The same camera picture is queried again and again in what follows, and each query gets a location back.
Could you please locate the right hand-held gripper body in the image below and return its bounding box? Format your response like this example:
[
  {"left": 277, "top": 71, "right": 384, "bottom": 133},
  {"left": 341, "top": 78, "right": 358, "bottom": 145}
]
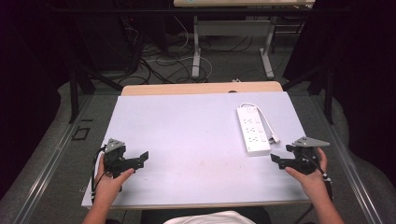
[{"left": 283, "top": 136, "right": 331, "bottom": 175}]

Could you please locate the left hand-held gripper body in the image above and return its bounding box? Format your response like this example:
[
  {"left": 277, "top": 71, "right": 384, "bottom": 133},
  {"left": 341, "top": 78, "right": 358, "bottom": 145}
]
[{"left": 103, "top": 138, "right": 138, "bottom": 179}]

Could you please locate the white power strip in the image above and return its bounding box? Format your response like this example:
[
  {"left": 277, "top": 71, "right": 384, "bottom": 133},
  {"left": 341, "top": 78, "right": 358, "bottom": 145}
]
[{"left": 235, "top": 105, "right": 272, "bottom": 157}]

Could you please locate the white power cord with plug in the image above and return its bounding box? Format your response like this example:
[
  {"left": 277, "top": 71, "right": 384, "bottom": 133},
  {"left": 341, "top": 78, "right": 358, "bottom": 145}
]
[{"left": 239, "top": 102, "right": 281, "bottom": 145}]

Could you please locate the person's left hand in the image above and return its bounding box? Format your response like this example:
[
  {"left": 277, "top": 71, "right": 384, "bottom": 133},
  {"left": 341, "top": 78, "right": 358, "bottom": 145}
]
[{"left": 94, "top": 154, "right": 135, "bottom": 207}]

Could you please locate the person's right hand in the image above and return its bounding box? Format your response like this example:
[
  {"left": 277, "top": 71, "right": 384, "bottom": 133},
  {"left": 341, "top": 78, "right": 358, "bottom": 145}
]
[{"left": 284, "top": 147, "right": 331, "bottom": 203}]

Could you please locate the white table mat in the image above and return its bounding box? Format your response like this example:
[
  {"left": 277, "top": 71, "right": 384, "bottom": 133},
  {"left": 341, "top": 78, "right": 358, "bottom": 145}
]
[{"left": 81, "top": 91, "right": 312, "bottom": 209}]

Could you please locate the black metal stand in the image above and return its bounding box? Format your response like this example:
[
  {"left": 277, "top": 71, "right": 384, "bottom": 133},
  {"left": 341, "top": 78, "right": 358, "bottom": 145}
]
[{"left": 68, "top": 59, "right": 124, "bottom": 124}]

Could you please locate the person's white shirt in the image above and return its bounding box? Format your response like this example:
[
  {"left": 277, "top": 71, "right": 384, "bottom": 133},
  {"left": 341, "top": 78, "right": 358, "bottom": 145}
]
[{"left": 163, "top": 210, "right": 257, "bottom": 224}]

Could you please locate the white-legged background table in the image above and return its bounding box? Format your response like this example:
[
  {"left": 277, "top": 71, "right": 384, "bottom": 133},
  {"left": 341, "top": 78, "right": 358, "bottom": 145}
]
[{"left": 173, "top": 0, "right": 316, "bottom": 80}]

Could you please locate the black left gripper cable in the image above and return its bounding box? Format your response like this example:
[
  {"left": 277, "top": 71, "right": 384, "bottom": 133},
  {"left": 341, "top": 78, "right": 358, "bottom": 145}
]
[{"left": 90, "top": 145, "right": 108, "bottom": 204}]

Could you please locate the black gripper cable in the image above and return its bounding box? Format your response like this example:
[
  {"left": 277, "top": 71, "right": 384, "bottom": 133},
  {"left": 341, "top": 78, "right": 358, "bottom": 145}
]
[
  {"left": 293, "top": 150, "right": 334, "bottom": 224},
  {"left": 90, "top": 145, "right": 108, "bottom": 204}
]

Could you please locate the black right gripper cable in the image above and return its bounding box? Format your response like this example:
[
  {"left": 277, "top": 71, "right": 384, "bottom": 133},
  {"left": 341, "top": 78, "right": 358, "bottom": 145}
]
[{"left": 293, "top": 150, "right": 334, "bottom": 224}]

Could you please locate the tangle of floor cables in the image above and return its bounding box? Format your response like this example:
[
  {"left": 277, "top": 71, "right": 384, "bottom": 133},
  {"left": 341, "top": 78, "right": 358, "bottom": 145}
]
[{"left": 118, "top": 15, "right": 254, "bottom": 86}]

